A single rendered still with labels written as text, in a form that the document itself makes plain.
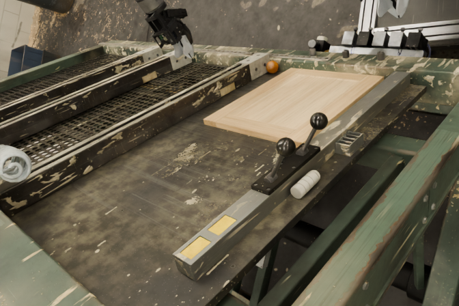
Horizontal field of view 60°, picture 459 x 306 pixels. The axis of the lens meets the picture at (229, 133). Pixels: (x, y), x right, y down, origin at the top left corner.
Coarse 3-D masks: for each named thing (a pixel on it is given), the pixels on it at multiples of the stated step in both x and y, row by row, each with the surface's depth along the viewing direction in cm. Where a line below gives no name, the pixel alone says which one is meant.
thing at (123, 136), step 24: (240, 72) 150; (264, 72) 160; (192, 96) 135; (216, 96) 143; (144, 120) 122; (168, 120) 129; (96, 144) 112; (120, 144) 118; (48, 168) 103; (72, 168) 108; (0, 192) 96; (24, 192) 100; (48, 192) 104
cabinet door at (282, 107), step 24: (288, 72) 151; (312, 72) 147; (336, 72) 142; (264, 96) 135; (288, 96) 131; (312, 96) 128; (336, 96) 124; (360, 96) 121; (216, 120) 124; (240, 120) 121; (264, 120) 118; (288, 120) 116
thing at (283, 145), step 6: (282, 138) 77; (288, 138) 76; (282, 144) 75; (288, 144) 75; (294, 144) 76; (282, 150) 75; (288, 150) 75; (294, 150) 76; (282, 156) 78; (276, 162) 80; (276, 168) 81; (270, 174) 83; (276, 174) 84; (264, 180) 84; (270, 180) 83
